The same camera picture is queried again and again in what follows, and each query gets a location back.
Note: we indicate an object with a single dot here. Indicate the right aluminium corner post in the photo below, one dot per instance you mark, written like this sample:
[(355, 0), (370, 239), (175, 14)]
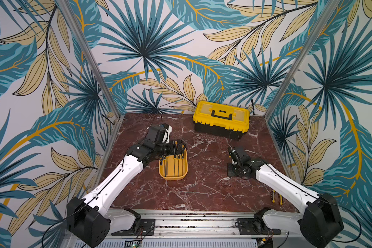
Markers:
[(330, 7)]

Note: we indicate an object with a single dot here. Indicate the aluminium corner post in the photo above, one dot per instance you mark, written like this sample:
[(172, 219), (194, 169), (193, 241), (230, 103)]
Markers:
[(330, 7), (80, 38)]

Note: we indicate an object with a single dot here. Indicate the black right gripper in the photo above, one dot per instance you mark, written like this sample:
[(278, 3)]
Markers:
[(234, 155)]

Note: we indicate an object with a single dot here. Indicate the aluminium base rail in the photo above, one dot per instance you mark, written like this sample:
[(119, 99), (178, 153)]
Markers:
[(200, 229)]

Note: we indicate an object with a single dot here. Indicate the left aluminium corner post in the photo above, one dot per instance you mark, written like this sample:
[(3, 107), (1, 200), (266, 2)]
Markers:
[(80, 38)]

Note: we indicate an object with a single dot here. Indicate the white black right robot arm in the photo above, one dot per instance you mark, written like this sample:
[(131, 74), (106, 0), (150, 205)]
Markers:
[(317, 219)]

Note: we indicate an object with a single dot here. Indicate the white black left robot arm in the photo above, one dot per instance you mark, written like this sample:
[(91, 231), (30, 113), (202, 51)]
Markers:
[(88, 217)]

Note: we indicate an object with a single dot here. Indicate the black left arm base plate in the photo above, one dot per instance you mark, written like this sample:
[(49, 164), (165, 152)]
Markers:
[(144, 227)]

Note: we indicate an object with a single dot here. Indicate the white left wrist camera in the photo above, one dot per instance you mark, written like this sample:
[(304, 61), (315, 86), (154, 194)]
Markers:
[(168, 130)]

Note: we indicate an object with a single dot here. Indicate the yellow and black toolbox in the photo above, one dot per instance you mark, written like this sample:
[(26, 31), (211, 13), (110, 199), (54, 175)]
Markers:
[(221, 120)]

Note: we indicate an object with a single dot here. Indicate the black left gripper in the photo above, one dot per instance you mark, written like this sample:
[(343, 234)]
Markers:
[(173, 150)]

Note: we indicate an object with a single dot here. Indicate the yellow plastic storage tray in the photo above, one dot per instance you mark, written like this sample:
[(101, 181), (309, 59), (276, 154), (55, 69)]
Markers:
[(170, 167)]

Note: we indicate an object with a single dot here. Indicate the yellow handled pliers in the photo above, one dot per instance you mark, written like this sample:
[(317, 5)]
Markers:
[(276, 197)]

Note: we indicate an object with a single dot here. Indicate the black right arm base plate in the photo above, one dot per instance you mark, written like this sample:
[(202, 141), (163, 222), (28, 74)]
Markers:
[(251, 226)]

